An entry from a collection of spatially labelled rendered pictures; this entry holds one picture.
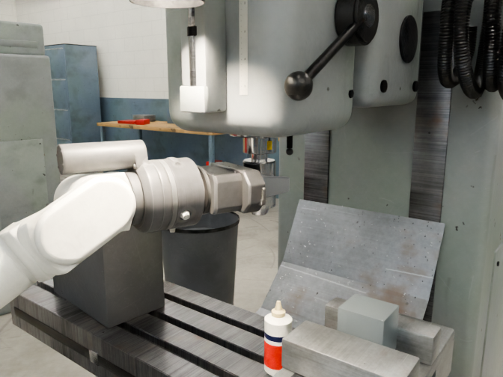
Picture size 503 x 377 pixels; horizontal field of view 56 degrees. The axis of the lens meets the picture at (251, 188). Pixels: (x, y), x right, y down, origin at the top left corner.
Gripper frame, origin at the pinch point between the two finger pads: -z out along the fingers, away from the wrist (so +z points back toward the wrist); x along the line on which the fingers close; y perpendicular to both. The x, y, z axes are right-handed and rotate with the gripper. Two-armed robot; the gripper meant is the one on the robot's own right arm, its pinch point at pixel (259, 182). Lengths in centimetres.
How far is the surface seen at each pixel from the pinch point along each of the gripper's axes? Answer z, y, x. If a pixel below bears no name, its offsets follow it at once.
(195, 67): 12.0, -15.3, -4.6
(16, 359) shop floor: 17, 124, 193
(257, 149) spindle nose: 1.6, -5.0, -1.8
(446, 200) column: -40.2, 7.0, -2.9
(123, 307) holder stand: 13.5, 24.8, 22.2
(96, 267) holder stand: 17.1, 17.1, 23.9
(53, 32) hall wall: -146, -109, 868
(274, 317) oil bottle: 0.0, 18.9, -4.2
